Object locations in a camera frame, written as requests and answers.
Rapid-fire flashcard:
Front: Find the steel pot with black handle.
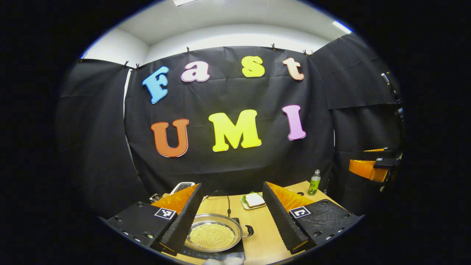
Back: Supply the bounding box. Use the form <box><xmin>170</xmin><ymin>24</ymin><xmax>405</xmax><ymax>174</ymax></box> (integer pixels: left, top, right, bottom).
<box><xmin>184</xmin><ymin>213</ymin><xmax>254</xmax><ymax>253</ymax></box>

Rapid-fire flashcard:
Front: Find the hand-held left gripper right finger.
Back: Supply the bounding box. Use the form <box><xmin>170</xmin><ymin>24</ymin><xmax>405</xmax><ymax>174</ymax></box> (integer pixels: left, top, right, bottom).
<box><xmin>262</xmin><ymin>181</ymin><xmax>362</xmax><ymax>255</ymax></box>

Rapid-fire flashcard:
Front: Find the row of black cloth clips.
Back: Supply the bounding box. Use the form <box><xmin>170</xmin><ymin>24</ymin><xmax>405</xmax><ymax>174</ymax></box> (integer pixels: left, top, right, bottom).
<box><xmin>83</xmin><ymin>34</ymin><xmax>341</xmax><ymax>70</ymax></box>

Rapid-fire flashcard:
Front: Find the white bread sandwich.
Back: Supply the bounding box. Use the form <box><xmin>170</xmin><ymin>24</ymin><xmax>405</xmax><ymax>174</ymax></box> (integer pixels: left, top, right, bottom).
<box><xmin>243</xmin><ymin>192</ymin><xmax>265</xmax><ymax>207</ymax></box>

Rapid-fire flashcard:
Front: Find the pile of soybeans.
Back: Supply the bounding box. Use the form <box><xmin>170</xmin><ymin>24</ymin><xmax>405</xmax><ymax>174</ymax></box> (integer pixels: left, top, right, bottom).
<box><xmin>189</xmin><ymin>223</ymin><xmax>235</xmax><ymax>248</ymax></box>

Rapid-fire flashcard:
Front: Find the white toaster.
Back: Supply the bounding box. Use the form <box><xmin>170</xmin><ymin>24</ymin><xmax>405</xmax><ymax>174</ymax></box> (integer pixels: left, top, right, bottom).
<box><xmin>169</xmin><ymin>182</ymin><xmax>195</xmax><ymax>195</ymax></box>

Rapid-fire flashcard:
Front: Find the black induction cooktop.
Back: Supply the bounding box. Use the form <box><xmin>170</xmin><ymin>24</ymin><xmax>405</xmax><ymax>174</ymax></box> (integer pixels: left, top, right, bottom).
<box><xmin>178</xmin><ymin>217</ymin><xmax>246</xmax><ymax>261</ymax></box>

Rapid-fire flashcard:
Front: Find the black power cable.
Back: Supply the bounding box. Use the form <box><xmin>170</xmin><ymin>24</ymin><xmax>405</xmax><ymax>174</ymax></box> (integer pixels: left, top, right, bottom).
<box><xmin>202</xmin><ymin>190</ymin><xmax>231</xmax><ymax>218</ymax></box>

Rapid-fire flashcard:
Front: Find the green label drink bottle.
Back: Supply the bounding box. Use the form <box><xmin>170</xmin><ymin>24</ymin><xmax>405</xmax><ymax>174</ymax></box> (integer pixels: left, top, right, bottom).
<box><xmin>308</xmin><ymin>169</ymin><xmax>321</xmax><ymax>196</ymax></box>

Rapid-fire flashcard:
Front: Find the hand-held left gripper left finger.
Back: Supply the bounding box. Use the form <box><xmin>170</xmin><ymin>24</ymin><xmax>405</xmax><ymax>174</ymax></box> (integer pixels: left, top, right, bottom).
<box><xmin>106</xmin><ymin>183</ymin><xmax>203</xmax><ymax>256</ymax></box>

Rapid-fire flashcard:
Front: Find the metal stand pole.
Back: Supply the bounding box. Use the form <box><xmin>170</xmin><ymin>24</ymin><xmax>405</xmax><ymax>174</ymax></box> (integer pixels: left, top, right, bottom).
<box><xmin>381</xmin><ymin>72</ymin><xmax>405</xmax><ymax>122</ymax></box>

